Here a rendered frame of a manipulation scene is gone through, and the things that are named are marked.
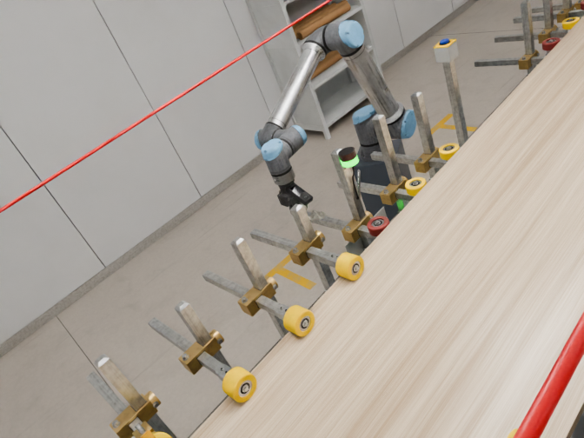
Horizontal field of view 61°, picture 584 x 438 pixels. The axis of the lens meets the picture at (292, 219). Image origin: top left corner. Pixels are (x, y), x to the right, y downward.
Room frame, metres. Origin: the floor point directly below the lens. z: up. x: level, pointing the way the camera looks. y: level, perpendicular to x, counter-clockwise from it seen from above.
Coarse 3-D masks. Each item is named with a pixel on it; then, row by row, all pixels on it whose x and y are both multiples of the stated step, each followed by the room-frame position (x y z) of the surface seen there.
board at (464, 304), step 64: (576, 64) 1.92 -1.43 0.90; (512, 128) 1.66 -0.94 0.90; (576, 128) 1.48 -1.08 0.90; (448, 192) 1.44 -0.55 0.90; (512, 192) 1.29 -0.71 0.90; (576, 192) 1.16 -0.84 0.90; (384, 256) 1.26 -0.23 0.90; (448, 256) 1.13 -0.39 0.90; (512, 256) 1.03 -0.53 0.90; (576, 256) 0.93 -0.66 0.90; (320, 320) 1.11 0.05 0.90; (384, 320) 1.00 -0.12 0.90; (448, 320) 0.91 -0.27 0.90; (512, 320) 0.83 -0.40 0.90; (576, 320) 0.75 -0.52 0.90; (256, 384) 0.98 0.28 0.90; (320, 384) 0.89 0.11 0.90; (384, 384) 0.81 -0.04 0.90; (448, 384) 0.73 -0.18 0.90; (512, 384) 0.67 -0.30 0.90; (576, 384) 0.61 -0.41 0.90
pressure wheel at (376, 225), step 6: (378, 216) 1.47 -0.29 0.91; (384, 216) 1.45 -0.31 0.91; (372, 222) 1.45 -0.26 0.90; (378, 222) 1.43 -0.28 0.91; (384, 222) 1.42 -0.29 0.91; (372, 228) 1.42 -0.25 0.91; (378, 228) 1.41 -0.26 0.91; (384, 228) 1.40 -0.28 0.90; (372, 234) 1.42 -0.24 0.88; (378, 234) 1.40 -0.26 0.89
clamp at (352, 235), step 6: (366, 216) 1.55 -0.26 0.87; (372, 216) 1.57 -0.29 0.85; (348, 222) 1.56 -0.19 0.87; (354, 222) 1.55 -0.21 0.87; (360, 222) 1.53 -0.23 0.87; (366, 222) 1.54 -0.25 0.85; (354, 228) 1.52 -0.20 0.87; (342, 234) 1.53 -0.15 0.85; (348, 234) 1.51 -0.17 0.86; (354, 234) 1.50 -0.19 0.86; (348, 240) 1.52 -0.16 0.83; (354, 240) 1.50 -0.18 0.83
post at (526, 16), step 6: (528, 0) 2.37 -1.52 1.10; (522, 6) 2.37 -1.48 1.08; (528, 6) 2.36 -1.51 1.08; (522, 12) 2.37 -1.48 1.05; (528, 12) 2.36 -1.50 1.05; (522, 18) 2.38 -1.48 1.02; (528, 18) 2.35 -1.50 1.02; (522, 24) 2.38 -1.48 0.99; (528, 24) 2.35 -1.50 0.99; (528, 30) 2.36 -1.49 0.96; (528, 36) 2.36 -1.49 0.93; (528, 42) 2.36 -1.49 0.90; (528, 48) 2.36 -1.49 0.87; (528, 54) 2.37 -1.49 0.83; (534, 66) 2.36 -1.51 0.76; (528, 72) 2.37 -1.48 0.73
